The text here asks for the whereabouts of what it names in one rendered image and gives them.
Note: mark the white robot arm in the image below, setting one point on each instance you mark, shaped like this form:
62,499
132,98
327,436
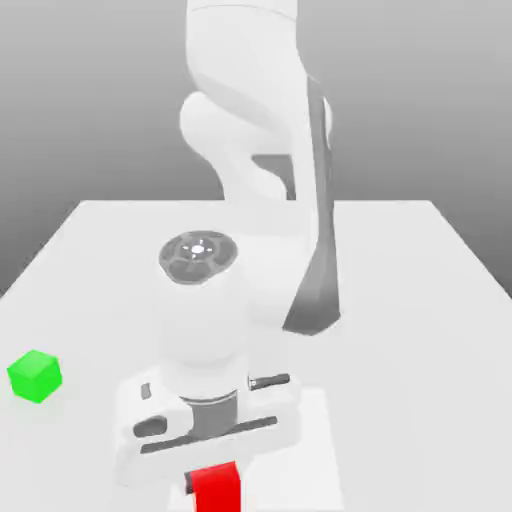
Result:
244,120

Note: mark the small green cube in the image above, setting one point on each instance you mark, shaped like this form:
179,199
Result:
34,378

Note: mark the small red cube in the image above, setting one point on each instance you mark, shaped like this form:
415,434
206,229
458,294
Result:
218,490

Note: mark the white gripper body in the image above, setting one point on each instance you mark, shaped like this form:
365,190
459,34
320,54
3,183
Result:
160,460

